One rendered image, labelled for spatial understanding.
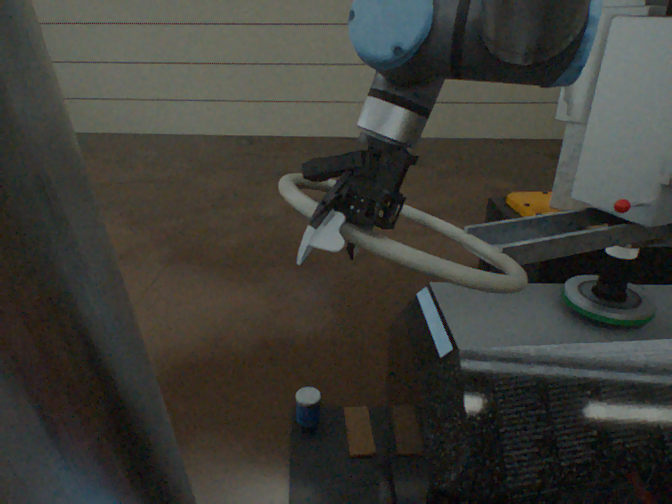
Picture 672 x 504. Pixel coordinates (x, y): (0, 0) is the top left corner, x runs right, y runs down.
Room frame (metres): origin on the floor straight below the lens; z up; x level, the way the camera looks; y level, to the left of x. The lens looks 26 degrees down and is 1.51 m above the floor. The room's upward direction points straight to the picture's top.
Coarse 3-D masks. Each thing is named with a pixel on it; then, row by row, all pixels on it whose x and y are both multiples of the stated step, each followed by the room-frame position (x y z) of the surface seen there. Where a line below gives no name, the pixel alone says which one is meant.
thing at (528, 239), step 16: (592, 208) 1.11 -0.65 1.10; (480, 224) 0.98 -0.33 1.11; (496, 224) 0.99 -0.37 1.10; (512, 224) 1.01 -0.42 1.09; (528, 224) 1.03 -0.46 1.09; (544, 224) 1.05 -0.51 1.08; (560, 224) 1.07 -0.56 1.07; (576, 224) 1.09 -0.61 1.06; (592, 224) 1.12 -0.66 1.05; (624, 224) 1.01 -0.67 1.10; (496, 240) 1.00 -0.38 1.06; (512, 240) 1.00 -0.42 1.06; (528, 240) 1.00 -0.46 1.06; (544, 240) 0.91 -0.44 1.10; (560, 240) 0.92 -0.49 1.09; (576, 240) 0.94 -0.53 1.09; (592, 240) 0.96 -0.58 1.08; (608, 240) 0.98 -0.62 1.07; (624, 240) 1.00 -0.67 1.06; (640, 240) 1.03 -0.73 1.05; (480, 256) 0.91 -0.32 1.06; (512, 256) 0.87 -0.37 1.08; (528, 256) 0.89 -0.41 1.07; (544, 256) 0.91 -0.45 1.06; (560, 256) 0.93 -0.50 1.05
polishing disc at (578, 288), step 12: (576, 276) 1.19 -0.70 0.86; (588, 276) 1.19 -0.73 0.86; (564, 288) 1.13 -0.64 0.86; (576, 288) 1.13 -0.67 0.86; (588, 288) 1.13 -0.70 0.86; (636, 288) 1.13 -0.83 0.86; (576, 300) 1.06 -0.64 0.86; (588, 300) 1.06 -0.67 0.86; (600, 300) 1.06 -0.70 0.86; (636, 300) 1.06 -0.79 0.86; (648, 300) 1.06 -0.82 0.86; (600, 312) 1.01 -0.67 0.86; (612, 312) 1.01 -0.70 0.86; (624, 312) 1.01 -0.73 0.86; (636, 312) 1.01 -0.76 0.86; (648, 312) 1.01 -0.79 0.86
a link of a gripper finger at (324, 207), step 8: (336, 184) 0.64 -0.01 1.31; (328, 192) 0.63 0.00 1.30; (336, 192) 0.63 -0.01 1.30; (328, 200) 0.62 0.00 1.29; (336, 200) 0.63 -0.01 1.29; (320, 208) 0.61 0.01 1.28; (328, 208) 0.62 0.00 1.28; (336, 208) 0.63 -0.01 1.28; (312, 216) 0.61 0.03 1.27; (320, 216) 0.61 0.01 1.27; (312, 224) 0.61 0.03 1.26; (320, 224) 0.61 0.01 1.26
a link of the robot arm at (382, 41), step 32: (384, 0) 0.54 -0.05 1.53; (416, 0) 0.52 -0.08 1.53; (448, 0) 0.52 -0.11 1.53; (352, 32) 0.54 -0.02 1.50; (384, 32) 0.53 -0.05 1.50; (416, 32) 0.51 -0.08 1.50; (448, 32) 0.51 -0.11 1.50; (384, 64) 0.53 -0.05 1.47; (416, 64) 0.54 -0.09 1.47; (448, 64) 0.52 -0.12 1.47
